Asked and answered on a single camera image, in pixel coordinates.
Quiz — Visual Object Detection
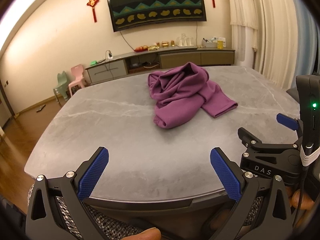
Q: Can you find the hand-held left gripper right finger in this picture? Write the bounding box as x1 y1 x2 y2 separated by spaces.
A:
207 147 294 240

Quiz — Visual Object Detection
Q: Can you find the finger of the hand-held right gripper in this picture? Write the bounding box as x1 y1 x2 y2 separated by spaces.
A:
237 127 268 153
277 113 304 140

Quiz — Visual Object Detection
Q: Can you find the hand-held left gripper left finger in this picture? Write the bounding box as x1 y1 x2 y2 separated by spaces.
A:
25 146 110 240

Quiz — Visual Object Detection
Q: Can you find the purple sweater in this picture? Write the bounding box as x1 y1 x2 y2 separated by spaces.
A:
147 62 238 130

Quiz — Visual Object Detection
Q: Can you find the person's right hand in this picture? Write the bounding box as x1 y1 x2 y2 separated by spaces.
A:
285 186 317 214

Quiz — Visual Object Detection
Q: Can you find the person's left hand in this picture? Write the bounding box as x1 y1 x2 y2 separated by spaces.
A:
119 227 162 240

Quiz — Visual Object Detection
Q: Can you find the dark grey chair back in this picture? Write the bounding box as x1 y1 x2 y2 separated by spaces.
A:
286 87 301 103

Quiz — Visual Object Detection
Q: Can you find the cream drape curtain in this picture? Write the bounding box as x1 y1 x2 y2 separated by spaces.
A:
246 0 313 90

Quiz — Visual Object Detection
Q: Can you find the green plastic child chair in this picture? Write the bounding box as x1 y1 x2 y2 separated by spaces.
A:
52 71 69 103

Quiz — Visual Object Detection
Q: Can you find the pink plastic child chair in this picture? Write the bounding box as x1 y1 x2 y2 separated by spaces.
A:
68 64 88 98

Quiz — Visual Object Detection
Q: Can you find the white storage box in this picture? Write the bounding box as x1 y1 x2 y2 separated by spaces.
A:
202 38 218 48

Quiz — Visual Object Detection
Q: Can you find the grey TV cabinet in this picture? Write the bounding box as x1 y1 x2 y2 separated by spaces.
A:
85 47 236 85

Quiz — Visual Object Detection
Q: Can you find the set of clear glasses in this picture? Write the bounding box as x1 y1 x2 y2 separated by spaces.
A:
176 33 195 47

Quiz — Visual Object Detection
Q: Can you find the white lace curtain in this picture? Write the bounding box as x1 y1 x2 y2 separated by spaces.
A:
226 0 259 63

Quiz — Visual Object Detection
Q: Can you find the television with patterned cover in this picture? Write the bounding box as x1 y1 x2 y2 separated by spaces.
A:
105 0 207 32

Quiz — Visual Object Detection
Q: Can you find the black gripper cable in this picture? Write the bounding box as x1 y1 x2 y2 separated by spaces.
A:
292 142 313 230

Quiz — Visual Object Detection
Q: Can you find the black television cable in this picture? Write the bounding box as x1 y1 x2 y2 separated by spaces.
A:
120 31 136 51

